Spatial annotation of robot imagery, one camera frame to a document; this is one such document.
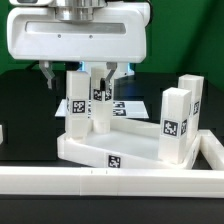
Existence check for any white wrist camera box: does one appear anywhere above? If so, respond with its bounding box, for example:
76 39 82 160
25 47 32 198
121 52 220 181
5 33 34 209
9 0 53 6

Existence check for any white fixture wall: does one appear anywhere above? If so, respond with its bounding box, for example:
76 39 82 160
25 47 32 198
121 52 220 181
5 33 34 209
0 129 224 199

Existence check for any white block left edge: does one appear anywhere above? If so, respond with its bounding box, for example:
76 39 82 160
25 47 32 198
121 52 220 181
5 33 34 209
0 125 3 145

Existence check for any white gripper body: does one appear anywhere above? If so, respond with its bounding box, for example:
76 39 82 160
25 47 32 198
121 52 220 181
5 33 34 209
7 2 150 63

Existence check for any white desk tabletop tray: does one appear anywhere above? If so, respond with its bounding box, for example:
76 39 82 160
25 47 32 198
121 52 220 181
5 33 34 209
57 118 201 169

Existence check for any fiducial marker sheet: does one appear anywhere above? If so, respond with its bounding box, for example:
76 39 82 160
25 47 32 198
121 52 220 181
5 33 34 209
55 99 149 119

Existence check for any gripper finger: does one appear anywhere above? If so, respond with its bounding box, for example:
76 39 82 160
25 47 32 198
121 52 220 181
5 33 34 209
100 62 117 91
39 60 54 89

